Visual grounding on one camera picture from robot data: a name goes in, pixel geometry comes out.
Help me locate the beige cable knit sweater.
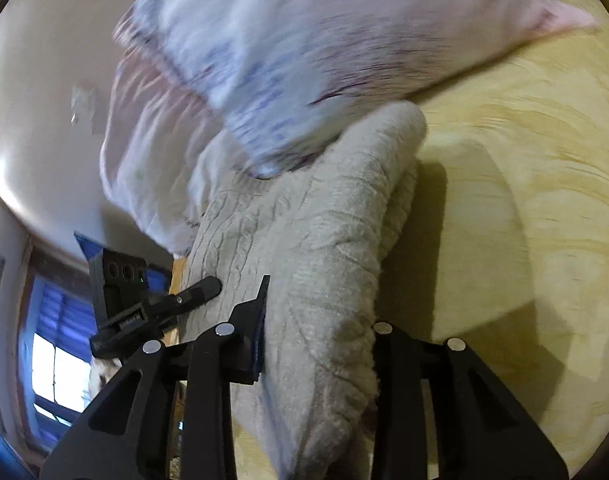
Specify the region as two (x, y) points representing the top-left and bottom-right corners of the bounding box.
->
(180, 101), (427, 479)

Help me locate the blue window curtain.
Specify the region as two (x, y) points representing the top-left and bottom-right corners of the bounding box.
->
(19, 231), (171, 451)

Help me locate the left floral pillow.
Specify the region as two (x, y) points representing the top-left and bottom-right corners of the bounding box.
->
(99, 51), (246, 258)

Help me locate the floral pillow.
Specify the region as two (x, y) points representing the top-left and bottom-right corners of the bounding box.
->
(99, 51), (246, 258)
(114, 0), (595, 177)

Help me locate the yellow patterned bed sheet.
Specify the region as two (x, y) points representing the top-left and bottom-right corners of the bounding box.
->
(367, 0), (609, 474)

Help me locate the right floral pillow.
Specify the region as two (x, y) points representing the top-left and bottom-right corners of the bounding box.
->
(114, 0), (595, 177)

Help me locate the white wall switch plate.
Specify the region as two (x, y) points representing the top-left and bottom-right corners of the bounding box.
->
(70, 84), (95, 125)

